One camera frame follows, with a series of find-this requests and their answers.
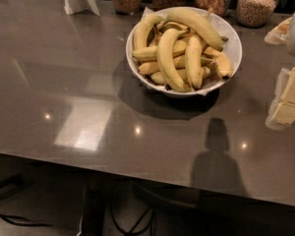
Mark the bottom yellow banana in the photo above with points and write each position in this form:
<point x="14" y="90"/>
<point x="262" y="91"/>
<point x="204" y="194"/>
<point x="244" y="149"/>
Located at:
<point x="158" y="79"/>

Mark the long top yellow banana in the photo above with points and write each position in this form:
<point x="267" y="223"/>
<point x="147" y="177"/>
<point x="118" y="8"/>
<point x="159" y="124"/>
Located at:
<point x="198" y="23"/>

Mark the right short yellow banana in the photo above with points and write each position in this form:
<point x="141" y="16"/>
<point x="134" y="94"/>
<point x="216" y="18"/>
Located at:
<point x="224" y="67"/>

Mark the horizontal yellow banana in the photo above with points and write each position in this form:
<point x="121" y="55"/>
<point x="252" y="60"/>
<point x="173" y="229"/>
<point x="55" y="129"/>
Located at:
<point x="151" y="67"/>
<point x="150" y="53"/>

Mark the upright middle yellow banana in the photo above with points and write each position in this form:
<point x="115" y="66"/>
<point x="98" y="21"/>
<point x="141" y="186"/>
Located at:
<point x="193" y="64"/>

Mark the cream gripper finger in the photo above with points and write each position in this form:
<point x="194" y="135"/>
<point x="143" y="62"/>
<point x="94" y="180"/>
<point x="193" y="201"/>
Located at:
<point x="281" y="115"/>

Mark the upright yellow banana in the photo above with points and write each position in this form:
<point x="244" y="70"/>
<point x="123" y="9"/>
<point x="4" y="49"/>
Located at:
<point x="143" y="29"/>
<point x="193" y="64"/>

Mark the white ceramic bowl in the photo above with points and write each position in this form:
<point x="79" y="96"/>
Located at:
<point x="233" y="49"/>

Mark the left upright yellow banana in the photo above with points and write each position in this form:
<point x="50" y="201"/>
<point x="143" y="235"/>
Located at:
<point x="143" y="29"/>

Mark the left horizontal yellow banana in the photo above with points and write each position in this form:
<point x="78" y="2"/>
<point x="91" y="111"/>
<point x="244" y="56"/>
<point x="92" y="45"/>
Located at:
<point x="150" y="53"/>

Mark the glass jar of chickpeas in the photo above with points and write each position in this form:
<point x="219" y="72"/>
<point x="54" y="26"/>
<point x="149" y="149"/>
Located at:
<point x="254" y="13"/>

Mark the lower horizontal yellow banana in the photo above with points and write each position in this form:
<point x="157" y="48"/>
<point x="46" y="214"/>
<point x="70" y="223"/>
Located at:
<point x="151" y="67"/>

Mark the curved front centre banana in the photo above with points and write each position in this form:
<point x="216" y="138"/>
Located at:
<point x="165" y="59"/>

